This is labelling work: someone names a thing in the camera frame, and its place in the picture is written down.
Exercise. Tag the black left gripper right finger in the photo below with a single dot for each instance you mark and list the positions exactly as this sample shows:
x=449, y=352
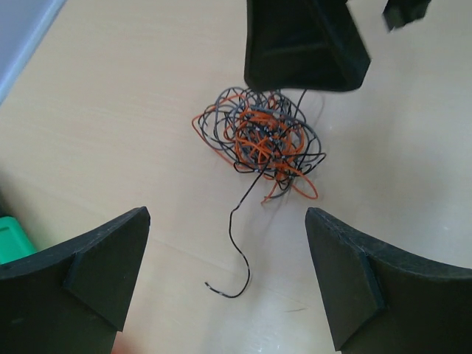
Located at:
x=382, y=299

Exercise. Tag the green plastic bin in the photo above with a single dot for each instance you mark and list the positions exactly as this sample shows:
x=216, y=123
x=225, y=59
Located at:
x=14, y=243

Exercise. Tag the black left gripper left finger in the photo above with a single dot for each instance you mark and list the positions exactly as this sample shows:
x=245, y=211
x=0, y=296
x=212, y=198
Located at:
x=74, y=297

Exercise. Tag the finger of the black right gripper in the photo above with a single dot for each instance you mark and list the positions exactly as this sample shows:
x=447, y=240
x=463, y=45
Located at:
x=313, y=45
x=399, y=13

